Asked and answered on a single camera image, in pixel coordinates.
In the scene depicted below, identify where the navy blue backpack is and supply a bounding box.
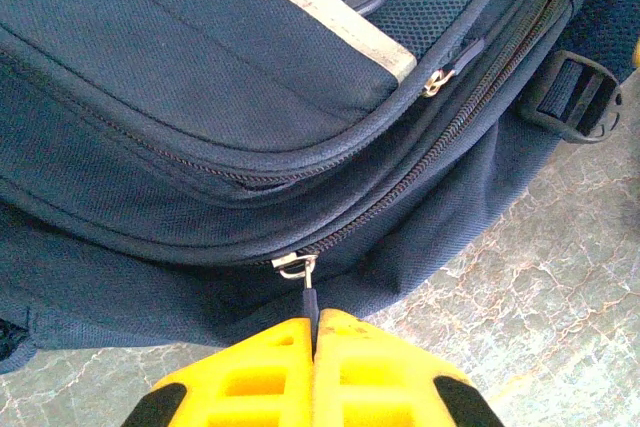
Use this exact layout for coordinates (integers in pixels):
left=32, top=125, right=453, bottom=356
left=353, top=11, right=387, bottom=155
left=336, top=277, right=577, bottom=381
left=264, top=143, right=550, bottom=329
left=0, top=0, right=640, bottom=377

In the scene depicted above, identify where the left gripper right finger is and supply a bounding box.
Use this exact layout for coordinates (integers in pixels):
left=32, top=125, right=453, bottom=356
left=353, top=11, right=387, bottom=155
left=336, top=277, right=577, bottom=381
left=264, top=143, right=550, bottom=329
left=314, top=308, right=504, bottom=427

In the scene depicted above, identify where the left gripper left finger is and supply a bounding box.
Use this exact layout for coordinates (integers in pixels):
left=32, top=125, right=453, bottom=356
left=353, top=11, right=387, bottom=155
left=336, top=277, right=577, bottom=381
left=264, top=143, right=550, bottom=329
left=122, top=316, right=314, bottom=427

